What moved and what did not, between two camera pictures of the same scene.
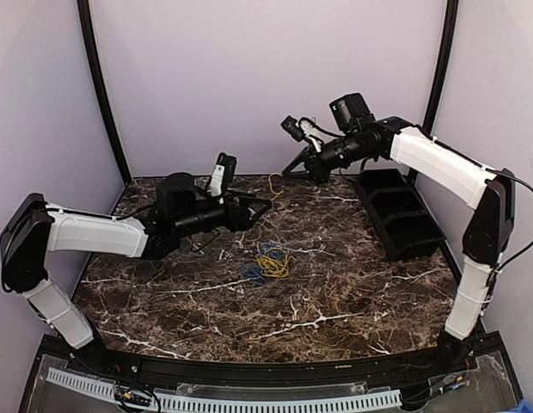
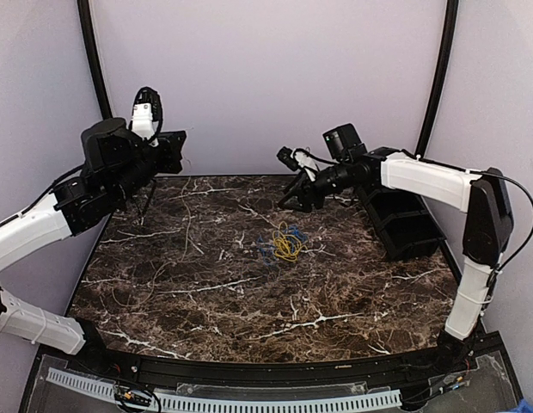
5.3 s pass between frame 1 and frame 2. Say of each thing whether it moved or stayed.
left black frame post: stayed
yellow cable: moved
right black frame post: stayed
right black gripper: moved
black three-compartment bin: stayed
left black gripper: moved
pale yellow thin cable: moved
